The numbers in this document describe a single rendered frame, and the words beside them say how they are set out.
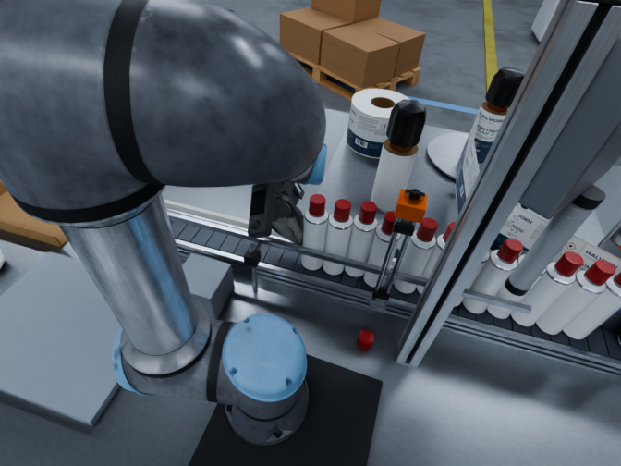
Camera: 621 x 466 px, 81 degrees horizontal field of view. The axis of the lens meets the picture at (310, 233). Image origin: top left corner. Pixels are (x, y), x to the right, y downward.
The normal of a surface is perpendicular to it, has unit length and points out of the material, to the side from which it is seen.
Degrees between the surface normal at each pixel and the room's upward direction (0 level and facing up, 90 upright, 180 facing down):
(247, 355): 10
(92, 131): 86
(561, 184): 90
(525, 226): 90
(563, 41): 90
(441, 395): 0
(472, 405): 0
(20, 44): 47
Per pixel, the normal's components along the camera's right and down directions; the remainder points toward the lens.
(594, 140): -0.78, 0.42
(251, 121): 0.60, 0.39
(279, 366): 0.22, -0.63
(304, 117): 0.88, 0.21
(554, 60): -0.29, 0.68
